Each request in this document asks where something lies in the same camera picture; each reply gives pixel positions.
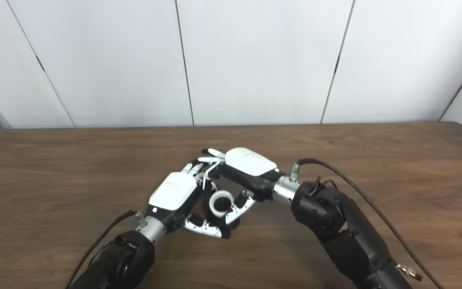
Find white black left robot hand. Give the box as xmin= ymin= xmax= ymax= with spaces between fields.
xmin=146 ymin=163 xmax=231 ymax=239

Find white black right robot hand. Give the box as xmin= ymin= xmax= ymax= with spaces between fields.
xmin=199 ymin=147 xmax=284 ymax=225

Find white toothed ring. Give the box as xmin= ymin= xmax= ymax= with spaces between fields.
xmin=208 ymin=190 xmax=232 ymax=218

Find round black part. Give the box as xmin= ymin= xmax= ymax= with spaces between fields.
xmin=204 ymin=181 xmax=241 ymax=238

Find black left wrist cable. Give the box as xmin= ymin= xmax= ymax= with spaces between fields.
xmin=65 ymin=210 xmax=138 ymax=289

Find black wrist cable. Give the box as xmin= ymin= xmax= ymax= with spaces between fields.
xmin=65 ymin=210 xmax=138 ymax=289
xmin=290 ymin=159 xmax=445 ymax=289

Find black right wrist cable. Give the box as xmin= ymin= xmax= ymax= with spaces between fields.
xmin=290 ymin=159 xmax=445 ymax=289

